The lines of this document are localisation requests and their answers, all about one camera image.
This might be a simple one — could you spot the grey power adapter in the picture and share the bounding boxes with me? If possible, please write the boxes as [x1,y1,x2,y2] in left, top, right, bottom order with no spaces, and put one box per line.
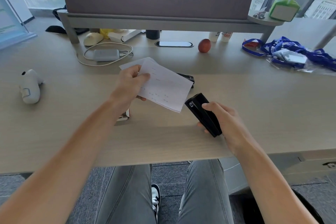
[93,49,120,62]

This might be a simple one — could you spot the clear bag of badge holders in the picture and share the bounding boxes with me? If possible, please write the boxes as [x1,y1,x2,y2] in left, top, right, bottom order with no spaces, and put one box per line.
[266,47,314,72]

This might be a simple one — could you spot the red apple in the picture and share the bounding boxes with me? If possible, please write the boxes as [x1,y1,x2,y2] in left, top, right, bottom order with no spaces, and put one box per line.
[198,38,212,54]

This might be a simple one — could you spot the grey desk shelf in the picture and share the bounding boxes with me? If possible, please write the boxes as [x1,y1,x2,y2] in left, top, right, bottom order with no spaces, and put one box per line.
[57,9,286,45]

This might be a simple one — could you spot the black stapler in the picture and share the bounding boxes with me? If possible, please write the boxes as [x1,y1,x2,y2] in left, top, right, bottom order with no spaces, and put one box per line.
[184,93,223,138]

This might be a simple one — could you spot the black and white shoe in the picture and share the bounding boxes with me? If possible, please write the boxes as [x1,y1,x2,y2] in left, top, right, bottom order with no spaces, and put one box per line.
[151,184,161,224]

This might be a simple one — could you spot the person's right forearm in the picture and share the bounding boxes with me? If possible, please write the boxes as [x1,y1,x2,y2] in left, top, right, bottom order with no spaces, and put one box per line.
[232,138,322,224]

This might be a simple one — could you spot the person's left forearm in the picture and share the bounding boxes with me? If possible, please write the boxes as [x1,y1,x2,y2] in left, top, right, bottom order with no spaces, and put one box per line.
[0,97,127,224]

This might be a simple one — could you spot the white cable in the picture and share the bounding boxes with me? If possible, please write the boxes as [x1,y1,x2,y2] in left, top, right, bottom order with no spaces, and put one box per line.
[76,42,134,67]

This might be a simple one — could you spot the person's leg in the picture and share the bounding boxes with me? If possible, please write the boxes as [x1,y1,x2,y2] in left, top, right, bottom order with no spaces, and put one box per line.
[95,164,156,224]
[178,159,235,224]

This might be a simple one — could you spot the person's right leg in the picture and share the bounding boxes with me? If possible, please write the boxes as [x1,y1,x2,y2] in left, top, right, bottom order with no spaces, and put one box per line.
[178,159,235,224]

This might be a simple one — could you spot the white cardboard box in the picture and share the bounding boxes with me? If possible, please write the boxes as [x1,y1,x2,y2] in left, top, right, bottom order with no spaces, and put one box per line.
[107,29,143,44]

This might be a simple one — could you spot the grey drawer cabinet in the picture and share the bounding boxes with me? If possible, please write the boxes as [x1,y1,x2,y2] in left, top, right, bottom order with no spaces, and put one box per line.
[218,150,336,196]

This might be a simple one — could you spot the person's left hand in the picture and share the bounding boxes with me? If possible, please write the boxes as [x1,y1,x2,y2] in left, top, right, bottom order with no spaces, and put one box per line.
[109,64,151,113]

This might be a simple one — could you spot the small staple box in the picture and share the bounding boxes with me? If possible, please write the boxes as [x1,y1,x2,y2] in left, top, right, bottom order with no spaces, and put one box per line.
[115,108,131,122]

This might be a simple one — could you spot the person's left leg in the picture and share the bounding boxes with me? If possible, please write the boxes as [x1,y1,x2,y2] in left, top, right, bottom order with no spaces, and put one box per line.
[95,164,156,224]

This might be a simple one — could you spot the white printed paper sheets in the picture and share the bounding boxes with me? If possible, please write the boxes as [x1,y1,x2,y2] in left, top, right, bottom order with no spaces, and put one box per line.
[119,57,194,113]

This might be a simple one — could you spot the person's right hand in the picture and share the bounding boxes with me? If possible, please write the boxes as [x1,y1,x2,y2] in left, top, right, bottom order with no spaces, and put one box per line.
[197,102,254,157]

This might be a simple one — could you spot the bundle of blue lanyards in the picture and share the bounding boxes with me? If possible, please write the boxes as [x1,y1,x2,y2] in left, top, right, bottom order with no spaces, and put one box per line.
[242,36,336,72]

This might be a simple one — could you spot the black cylinder cup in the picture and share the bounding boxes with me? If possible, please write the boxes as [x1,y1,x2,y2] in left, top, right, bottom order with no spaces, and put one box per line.
[145,30,161,40]

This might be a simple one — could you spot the small black office tool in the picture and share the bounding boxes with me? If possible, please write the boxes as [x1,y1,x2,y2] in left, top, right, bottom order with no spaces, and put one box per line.
[176,73,195,89]

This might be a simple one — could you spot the white plush toy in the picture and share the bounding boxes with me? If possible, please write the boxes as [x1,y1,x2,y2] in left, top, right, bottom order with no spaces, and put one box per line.
[19,69,44,104]

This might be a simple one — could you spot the white computer mouse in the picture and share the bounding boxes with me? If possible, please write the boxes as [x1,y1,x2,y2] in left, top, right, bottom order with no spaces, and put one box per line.
[83,32,104,46]

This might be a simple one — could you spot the black chair seat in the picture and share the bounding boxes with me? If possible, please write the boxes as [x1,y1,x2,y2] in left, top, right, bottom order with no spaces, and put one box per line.
[243,188,325,224]

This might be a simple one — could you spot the green tissue box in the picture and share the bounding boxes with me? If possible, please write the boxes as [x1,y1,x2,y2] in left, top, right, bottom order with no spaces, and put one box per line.
[269,0,300,22]

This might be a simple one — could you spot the glass board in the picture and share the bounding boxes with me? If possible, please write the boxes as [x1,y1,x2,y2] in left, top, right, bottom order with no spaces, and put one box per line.
[0,0,38,50]

